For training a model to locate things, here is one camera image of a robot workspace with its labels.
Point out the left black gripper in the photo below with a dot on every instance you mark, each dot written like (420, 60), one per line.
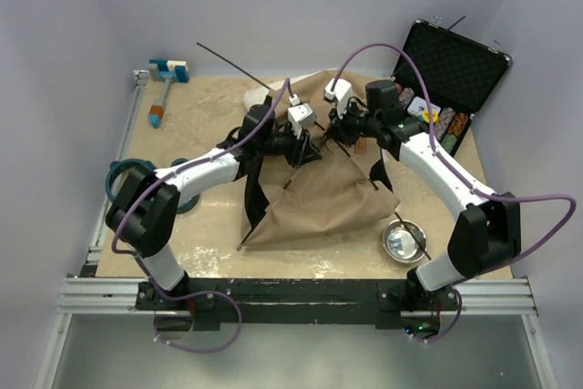
(302, 151)

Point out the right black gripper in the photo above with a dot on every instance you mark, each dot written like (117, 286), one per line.
(340, 126)

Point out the tan black pet tent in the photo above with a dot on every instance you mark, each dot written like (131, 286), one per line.
(338, 193)

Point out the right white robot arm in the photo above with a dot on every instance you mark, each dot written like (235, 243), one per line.
(487, 227)

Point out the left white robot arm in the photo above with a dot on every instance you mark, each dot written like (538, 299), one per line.
(144, 210)

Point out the steel pet bowl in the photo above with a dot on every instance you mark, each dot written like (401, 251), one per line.
(404, 241)

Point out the teal pet bowl holder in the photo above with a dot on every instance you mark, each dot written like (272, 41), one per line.
(119, 169)

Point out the white pillow cushion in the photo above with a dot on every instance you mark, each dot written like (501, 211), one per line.
(256, 96)

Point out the white card deck box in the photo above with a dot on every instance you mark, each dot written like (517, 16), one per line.
(418, 108)

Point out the yellow dealer button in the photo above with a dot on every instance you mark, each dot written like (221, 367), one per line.
(430, 116)

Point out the black poker chip case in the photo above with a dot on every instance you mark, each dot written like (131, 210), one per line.
(460, 75)

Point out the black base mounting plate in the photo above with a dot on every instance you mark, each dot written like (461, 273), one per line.
(380, 303)

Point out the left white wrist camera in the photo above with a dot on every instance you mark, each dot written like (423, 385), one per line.
(300, 116)

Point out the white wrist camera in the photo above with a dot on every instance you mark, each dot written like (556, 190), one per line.
(300, 116)
(339, 93)

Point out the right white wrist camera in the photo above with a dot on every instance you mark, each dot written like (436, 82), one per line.
(339, 93)

